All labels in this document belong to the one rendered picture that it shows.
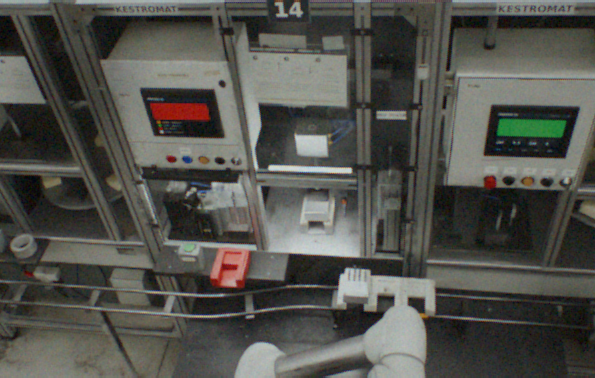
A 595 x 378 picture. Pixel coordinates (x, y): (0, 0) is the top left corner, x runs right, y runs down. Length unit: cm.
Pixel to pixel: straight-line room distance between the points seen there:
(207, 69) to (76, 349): 210
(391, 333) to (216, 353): 92
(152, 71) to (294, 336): 121
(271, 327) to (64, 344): 144
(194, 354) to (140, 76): 115
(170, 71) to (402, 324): 106
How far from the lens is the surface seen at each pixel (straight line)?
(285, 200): 281
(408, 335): 197
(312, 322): 268
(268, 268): 257
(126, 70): 214
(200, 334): 273
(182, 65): 206
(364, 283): 248
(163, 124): 221
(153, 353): 356
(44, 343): 382
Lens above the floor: 293
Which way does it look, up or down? 45 degrees down
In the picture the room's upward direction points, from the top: 7 degrees counter-clockwise
